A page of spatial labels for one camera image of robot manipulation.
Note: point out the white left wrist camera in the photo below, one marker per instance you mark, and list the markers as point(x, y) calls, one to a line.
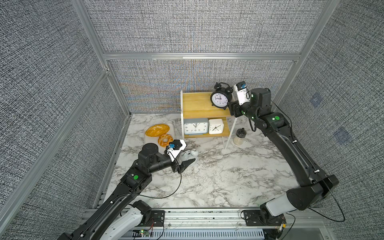
point(175, 148)

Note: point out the glass jar with black lid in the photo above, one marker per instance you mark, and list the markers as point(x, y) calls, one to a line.
point(240, 136)

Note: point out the sesame seeded bread loaf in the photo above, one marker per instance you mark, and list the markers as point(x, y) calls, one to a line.
point(157, 130)

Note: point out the white square alarm clock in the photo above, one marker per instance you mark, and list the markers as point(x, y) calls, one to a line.
point(216, 126)

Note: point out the white twin-bell alarm clock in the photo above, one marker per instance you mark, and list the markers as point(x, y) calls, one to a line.
point(188, 154)

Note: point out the wooden two-tier shelf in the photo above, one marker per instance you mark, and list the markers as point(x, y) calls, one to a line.
point(197, 106)

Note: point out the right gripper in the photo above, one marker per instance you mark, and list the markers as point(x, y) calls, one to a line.
point(236, 108)

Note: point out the black twin-bell alarm clock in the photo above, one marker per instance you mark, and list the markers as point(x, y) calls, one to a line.
point(222, 95)

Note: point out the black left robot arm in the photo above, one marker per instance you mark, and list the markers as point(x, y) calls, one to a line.
point(120, 212)

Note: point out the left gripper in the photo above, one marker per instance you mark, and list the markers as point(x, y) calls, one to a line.
point(182, 167)

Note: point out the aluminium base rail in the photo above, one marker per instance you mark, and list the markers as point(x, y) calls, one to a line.
point(218, 224)

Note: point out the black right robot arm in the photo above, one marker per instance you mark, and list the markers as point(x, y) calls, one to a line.
point(314, 183)

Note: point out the grey rectangular alarm clock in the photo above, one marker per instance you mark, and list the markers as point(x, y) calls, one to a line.
point(196, 126)

